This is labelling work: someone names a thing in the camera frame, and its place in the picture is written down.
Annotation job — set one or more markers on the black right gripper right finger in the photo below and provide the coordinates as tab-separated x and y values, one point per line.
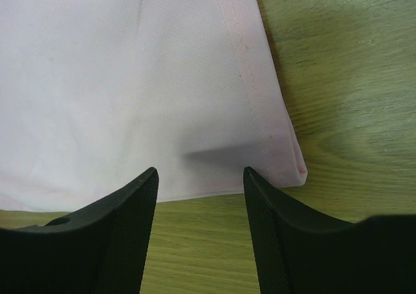
298	249

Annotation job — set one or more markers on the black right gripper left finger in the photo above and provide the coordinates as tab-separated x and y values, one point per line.
100	248

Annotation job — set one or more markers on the pink t-shirt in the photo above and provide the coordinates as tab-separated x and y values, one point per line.
94	92

